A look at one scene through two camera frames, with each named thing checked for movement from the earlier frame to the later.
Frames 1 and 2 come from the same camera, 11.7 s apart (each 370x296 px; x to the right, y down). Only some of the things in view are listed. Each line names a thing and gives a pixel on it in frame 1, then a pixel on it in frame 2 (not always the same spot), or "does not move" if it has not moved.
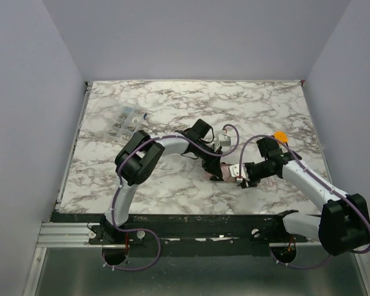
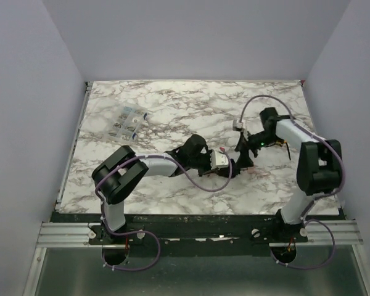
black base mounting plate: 186,235 does not move
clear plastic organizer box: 127,123 does not move
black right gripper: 249,175 -> 245,145
